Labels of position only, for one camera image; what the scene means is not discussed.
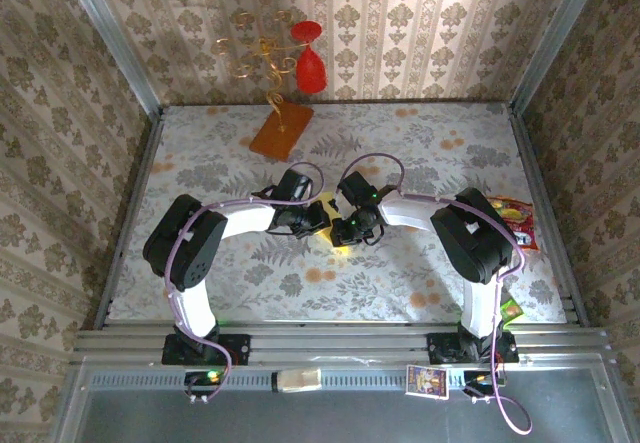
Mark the red and yellow snack bag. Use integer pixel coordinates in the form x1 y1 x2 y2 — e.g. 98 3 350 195
487 196 540 251

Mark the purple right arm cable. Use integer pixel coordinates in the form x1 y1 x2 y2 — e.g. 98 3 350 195
344 152 534 437

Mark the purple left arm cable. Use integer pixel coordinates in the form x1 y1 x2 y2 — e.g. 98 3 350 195
162 161 325 407

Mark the grey metal shelf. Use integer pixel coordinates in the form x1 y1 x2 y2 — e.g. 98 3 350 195
49 357 640 443

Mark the aluminium corner post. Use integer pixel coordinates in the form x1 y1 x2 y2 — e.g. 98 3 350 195
509 0 609 114
57 0 164 114

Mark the black connector box with LED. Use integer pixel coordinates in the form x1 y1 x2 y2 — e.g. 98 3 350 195
462 370 506 399
184 370 224 397

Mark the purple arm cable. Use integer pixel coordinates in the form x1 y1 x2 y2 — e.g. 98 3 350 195
344 152 534 437
162 161 325 407

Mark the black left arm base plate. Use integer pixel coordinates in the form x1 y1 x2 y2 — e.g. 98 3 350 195
161 332 251 367

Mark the floral patterned table cover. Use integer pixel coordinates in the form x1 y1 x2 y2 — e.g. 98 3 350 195
107 102 571 324

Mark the yellow paper sheet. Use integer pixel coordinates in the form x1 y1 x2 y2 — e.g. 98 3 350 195
314 191 354 260

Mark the colourful card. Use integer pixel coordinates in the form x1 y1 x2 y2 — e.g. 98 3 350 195
404 364 450 401

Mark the long aluminium base rail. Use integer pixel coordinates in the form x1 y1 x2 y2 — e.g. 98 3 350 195
69 321 614 367

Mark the gold wire rack, wooden base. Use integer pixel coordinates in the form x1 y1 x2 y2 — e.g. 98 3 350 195
212 10 315 163

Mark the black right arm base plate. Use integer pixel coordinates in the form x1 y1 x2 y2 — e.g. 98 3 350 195
427 331 520 364

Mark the aluminium side rail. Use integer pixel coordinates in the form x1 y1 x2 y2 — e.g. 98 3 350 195
92 107 166 329
507 102 591 328

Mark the grey slotted cable duct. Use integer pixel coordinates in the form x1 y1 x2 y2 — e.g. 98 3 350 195
82 365 609 390

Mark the red wine glass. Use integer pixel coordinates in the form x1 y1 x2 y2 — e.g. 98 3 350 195
289 20 329 95

